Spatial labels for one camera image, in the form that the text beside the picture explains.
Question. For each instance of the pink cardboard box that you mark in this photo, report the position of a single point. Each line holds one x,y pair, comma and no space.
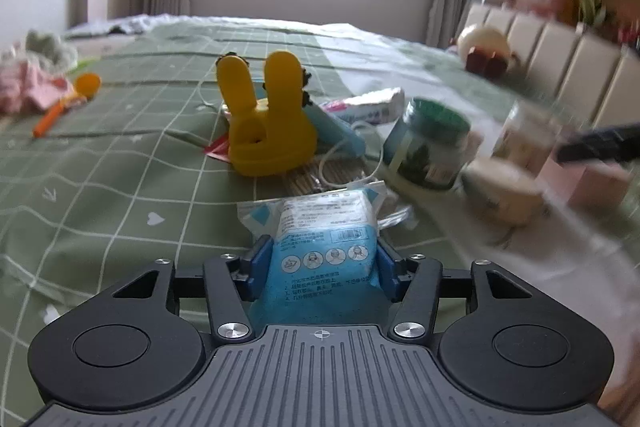
590,185

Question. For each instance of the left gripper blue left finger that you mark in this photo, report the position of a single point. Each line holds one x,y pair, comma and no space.
231,282

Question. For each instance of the cream round plush toy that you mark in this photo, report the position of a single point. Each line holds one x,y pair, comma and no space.
484,51

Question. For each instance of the green patterned bedsheet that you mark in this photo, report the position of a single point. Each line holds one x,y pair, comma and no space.
124,180

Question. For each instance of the cotton swab bag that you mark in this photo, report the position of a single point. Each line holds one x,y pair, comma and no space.
334,174

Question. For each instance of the beige oval zipper case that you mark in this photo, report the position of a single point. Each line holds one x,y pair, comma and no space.
502,192

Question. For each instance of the blue face mask bundle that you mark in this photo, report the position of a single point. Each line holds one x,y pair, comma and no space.
332,130

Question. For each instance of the white toothpaste tube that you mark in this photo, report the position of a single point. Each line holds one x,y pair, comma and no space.
377,107

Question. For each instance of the green lid glass jar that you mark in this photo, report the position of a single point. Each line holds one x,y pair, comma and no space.
427,145

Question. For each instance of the blue face mask pack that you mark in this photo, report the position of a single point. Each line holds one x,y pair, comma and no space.
322,268

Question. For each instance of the orange plastic spoon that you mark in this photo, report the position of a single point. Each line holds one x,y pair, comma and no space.
85,88

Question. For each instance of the pink cloth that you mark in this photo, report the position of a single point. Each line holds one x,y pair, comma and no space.
27,87

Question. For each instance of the green potted plant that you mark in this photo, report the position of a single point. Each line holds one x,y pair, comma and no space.
594,14

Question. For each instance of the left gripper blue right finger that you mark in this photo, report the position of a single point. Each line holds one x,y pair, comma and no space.
412,286

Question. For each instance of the yellow rabbit toy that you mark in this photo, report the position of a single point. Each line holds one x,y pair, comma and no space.
272,135

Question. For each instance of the beige padded headboard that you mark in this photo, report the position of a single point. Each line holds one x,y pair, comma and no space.
593,80

